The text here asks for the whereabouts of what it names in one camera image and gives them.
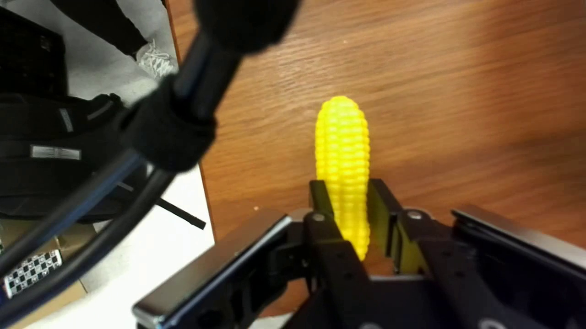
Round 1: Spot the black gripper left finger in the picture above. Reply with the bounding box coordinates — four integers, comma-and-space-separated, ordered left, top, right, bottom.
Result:
303, 180, 369, 286

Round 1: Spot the yellow toy corn cob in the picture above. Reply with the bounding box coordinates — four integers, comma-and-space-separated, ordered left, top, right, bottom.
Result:
314, 94, 369, 259

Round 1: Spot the black cable bundle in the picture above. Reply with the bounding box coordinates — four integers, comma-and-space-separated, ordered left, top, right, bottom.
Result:
0, 0, 301, 317

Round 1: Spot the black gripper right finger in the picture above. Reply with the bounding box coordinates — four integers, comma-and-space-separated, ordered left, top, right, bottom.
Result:
367, 178, 450, 281

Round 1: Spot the white perforated metal plate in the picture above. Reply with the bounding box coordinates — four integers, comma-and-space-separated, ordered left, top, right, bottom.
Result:
1, 248, 62, 297

